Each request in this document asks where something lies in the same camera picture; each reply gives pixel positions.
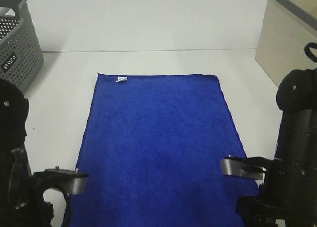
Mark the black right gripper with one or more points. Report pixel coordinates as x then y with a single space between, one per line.
289 192

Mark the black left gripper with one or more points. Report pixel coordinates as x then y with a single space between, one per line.
21 198

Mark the blue microfiber towel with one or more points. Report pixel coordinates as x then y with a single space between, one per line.
152 148

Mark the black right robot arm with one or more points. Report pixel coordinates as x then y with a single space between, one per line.
297 99

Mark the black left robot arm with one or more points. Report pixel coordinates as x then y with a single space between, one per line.
14 108

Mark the grey perforated plastic basket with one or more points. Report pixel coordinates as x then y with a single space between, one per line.
21 57

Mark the beige storage box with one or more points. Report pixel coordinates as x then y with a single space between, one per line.
288 25

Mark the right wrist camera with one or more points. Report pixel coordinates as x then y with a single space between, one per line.
240 167

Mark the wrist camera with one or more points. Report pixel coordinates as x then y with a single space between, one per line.
72 181
240 167

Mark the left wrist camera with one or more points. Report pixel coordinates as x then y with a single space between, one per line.
72 181

